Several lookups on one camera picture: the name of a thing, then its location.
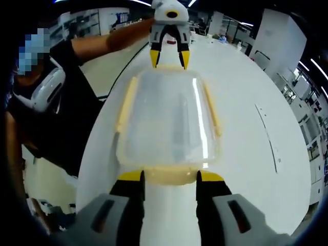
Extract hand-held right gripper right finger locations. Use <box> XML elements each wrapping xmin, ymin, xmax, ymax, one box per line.
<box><xmin>196</xmin><ymin>170</ymin><xmax>292</xmax><ymax>246</ymax></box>

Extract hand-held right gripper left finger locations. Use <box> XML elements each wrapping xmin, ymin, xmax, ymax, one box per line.
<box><xmin>69</xmin><ymin>169</ymin><xmax>147</xmax><ymax>246</ymax></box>

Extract storage box lid yellow latches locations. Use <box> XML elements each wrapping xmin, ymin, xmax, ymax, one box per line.
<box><xmin>114</xmin><ymin>65</ymin><xmax>224</xmax><ymax>187</ymax></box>

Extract clear plastic storage box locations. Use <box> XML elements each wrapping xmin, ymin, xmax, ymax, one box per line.
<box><xmin>120</xmin><ymin>71</ymin><xmax>221</xmax><ymax>167</ymax></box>

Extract white storage shelves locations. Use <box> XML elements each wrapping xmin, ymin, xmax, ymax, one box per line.
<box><xmin>276</xmin><ymin>61</ymin><xmax>328</xmax><ymax>192</ymax></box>

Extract white square pillar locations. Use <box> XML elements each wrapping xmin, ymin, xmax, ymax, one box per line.
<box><xmin>253</xmin><ymin>7</ymin><xmax>308</xmax><ymax>71</ymax></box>

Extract person in black shirt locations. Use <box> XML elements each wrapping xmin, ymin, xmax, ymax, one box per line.
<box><xmin>5</xmin><ymin>39</ymin><xmax>121</xmax><ymax>177</ymax></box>

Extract white chest-worn device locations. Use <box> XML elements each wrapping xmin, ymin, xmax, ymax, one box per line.
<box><xmin>12</xmin><ymin>57</ymin><xmax>66</xmax><ymax>114</ymax></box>

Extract white wall shelving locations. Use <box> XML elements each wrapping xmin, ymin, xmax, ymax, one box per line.
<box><xmin>57</xmin><ymin>9</ymin><xmax>103</xmax><ymax>39</ymax></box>

